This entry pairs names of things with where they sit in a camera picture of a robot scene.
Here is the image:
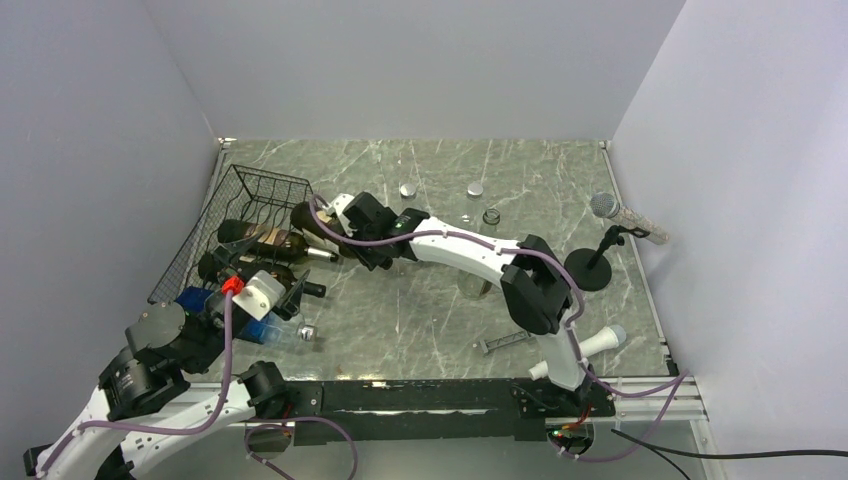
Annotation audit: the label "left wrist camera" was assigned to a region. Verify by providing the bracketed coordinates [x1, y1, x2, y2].
[221, 270, 286, 320]

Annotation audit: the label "green wine bottle grey cap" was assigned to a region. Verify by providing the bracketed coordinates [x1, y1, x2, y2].
[217, 219, 339, 263]

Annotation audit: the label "grey handheld microphone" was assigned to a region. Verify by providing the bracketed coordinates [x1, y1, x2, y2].
[589, 192, 670, 245]

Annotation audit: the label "black wire wine rack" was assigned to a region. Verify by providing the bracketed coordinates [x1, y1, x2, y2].
[147, 165, 313, 304]

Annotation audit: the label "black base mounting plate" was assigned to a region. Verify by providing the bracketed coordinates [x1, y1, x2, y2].
[260, 378, 616, 441]

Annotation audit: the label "black power cable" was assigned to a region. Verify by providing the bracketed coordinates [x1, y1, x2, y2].
[610, 429, 848, 480]

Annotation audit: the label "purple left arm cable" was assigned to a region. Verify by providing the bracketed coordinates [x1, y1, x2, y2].
[36, 291, 362, 480]

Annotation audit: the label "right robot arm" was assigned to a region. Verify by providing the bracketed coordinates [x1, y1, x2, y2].
[325, 192, 591, 415]

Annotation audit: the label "clear labelled bottle silver cap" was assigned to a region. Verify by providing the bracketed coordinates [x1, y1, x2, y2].
[461, 181, 485, 225]

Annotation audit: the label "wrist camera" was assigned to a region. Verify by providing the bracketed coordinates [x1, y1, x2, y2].
[315, 193, 354, 224]
[221, 270, 286, 320]

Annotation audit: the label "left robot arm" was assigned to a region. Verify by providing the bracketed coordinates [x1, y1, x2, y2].
[24, 236, 326, 479]

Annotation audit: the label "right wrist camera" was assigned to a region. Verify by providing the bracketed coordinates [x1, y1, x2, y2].
[315, 193, 354, 224]

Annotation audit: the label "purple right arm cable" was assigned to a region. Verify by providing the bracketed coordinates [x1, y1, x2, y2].
[307, 193, 690, 465]

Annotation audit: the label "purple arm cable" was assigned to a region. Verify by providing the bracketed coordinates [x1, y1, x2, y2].
[307, 193, 690, 465]
[36, 291, 362, 480]

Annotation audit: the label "grey tool coloured blocks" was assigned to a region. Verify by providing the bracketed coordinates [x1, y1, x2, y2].
[478, 330, 531, 356]

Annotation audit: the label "white toy microphone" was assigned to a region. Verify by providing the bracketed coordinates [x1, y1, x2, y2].
[528, 325, 627, 380]

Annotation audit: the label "blue square glass bottle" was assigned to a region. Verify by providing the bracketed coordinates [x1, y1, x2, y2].
[176, 286, 317, 345]

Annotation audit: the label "dark green wine bottle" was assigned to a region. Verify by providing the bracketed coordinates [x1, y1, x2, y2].
[197, 252, 299, 289]

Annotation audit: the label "clear glass bottle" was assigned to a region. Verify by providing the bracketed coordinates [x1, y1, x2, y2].
[457, 207, 501, 300]

